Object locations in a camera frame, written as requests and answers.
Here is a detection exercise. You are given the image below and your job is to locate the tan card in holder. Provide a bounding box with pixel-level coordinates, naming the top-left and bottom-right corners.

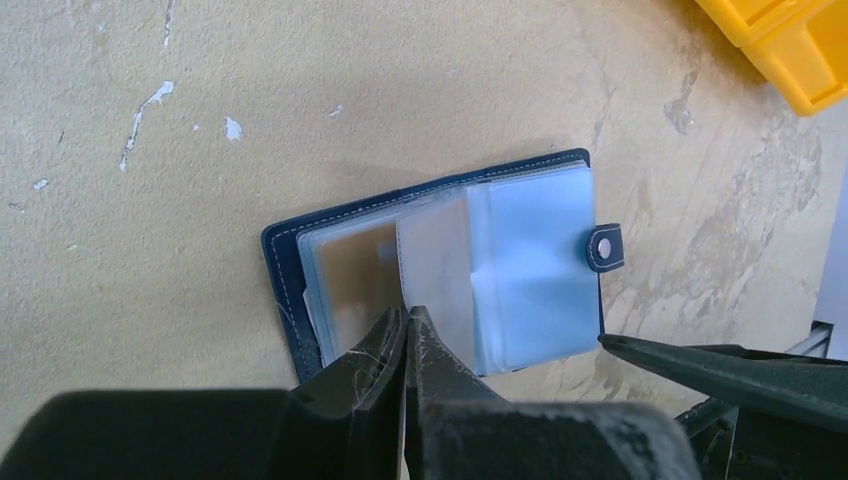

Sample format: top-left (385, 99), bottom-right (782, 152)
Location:
top-left (317, 220), bottom-right (404, 358)

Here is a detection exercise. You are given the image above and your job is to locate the blue leather card holder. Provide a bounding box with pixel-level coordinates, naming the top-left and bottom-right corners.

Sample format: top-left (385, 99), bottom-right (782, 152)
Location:
top-left (260, 148), bottom-right (625, 381)

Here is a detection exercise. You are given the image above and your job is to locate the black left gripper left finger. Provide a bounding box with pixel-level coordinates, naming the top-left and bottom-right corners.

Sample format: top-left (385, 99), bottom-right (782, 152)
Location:
top-left (1, 308), bottom-right (408, 479)

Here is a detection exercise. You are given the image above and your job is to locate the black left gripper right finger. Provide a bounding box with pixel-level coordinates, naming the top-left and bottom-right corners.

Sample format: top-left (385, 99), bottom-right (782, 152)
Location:
top-left (404, 307), bottom-right (701, 479)

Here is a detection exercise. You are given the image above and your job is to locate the yellow plastic bin tray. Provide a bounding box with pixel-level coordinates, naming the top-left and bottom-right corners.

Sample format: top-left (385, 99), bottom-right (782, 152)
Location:
top-left (697, 0), bottom-right (847, 116)

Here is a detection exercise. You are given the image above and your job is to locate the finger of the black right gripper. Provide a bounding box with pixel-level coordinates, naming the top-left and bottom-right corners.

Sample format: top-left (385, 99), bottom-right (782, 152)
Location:
top-left (598, 334), bottom-right (847, 434)

